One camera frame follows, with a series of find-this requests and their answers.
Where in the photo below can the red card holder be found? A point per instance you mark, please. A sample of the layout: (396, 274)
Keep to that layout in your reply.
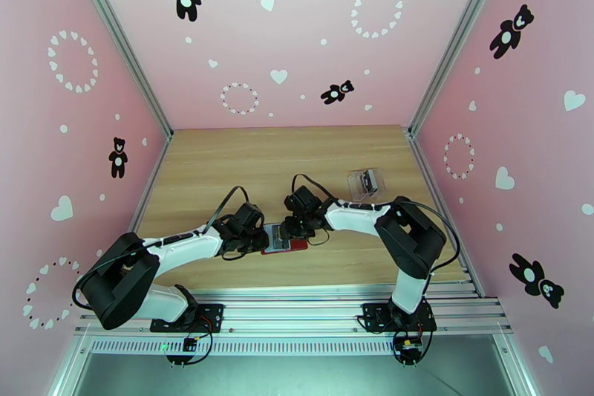
(299, 247)

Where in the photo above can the clear plastic card box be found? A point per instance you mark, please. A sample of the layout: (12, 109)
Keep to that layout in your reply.
(356, 185)

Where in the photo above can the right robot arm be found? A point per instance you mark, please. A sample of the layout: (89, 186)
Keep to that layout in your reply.
(352, 218)

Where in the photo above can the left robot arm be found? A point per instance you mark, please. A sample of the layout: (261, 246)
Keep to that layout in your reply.
(185, 246)

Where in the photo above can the perforated metal strip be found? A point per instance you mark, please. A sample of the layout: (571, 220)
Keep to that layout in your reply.
(297, 347)

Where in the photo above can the small black circuit board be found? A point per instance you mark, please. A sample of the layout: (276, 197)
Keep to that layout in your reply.
(189, 344)

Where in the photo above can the grey sheet metal pan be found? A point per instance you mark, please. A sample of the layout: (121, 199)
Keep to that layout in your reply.
(297, 378)

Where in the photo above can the circuit board with yellow connector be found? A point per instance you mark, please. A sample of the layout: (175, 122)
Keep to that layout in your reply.
(408, 349)

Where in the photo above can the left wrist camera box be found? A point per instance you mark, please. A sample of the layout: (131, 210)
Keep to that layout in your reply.
(247, 217)

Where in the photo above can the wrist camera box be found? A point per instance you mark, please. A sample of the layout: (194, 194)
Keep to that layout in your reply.
(301, 199)
(247, 217)

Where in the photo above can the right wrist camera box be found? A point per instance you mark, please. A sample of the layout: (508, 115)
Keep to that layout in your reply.
(301, 199)

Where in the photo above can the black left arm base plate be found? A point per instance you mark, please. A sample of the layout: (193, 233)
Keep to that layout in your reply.
(213, 315)

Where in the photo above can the wide aluminium rail bed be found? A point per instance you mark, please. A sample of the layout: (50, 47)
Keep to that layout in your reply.
(297, 311)

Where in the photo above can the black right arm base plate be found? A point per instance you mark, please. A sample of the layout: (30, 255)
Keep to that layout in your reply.
(371, 315)

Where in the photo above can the aluminium table side rail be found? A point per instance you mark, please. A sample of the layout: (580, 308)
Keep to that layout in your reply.
(153, 172)
(420, 153)

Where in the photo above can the aluminium corner frame post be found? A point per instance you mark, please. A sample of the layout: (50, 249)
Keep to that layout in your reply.
(517, 371)
(458, 37)
(69, 371)
(119, 37)

